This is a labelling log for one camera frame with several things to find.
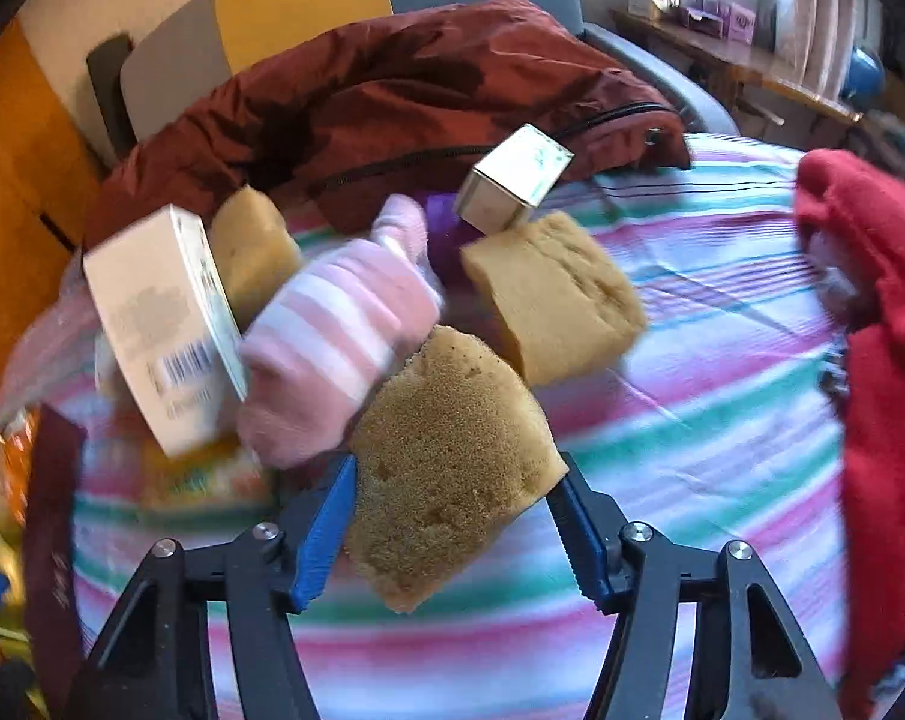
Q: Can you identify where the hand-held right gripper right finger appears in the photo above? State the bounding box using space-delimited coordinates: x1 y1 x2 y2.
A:
550 454 844 720

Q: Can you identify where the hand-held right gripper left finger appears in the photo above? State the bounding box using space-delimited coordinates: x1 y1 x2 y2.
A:
62 454 359 720

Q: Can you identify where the tan sponge block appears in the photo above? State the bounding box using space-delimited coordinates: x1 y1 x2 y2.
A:
460 211 649 389
345 325 571 614
211 185 305 327

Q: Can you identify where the dark red box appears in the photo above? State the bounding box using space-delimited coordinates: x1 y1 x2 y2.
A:
23 403 88 665

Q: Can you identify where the yellow green printed packet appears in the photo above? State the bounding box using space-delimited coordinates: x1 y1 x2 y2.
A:
141 435 277 511

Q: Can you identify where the striped bed sheet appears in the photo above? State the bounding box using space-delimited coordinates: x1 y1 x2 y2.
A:
0 131 859 720

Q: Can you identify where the pink striped sock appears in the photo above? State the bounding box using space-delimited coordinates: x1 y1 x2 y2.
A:
237 193 445 467

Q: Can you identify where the tall cream box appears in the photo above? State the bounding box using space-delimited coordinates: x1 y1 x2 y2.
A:
82 204 251 460

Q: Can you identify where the purple star toy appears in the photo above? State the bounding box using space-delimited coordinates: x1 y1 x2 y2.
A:
424 193 487 282

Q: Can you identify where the red fleece garment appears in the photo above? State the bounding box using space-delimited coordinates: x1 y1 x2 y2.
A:
793 148 905 720

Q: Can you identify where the small white box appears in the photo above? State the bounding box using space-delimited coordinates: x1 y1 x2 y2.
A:
454 124 576 235

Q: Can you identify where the wooden wardrobe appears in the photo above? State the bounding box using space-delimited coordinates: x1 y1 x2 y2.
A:
0 15 112 421

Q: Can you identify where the rust brown jacket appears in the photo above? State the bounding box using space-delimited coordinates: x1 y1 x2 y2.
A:
85 0 694 248

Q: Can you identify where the black rolled mat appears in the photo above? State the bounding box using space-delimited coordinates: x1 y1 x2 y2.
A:
86 31 137 162

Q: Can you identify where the wooden side desk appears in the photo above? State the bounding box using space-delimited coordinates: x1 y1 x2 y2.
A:
610 7 866 125

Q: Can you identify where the purple box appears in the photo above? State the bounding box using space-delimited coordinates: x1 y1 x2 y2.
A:
726 1 760 42

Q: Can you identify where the blue ball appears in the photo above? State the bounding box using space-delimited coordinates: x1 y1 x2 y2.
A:
846 45 887 98

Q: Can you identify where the pale striped curtain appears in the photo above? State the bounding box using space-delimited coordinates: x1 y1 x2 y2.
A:
760 0 874 102

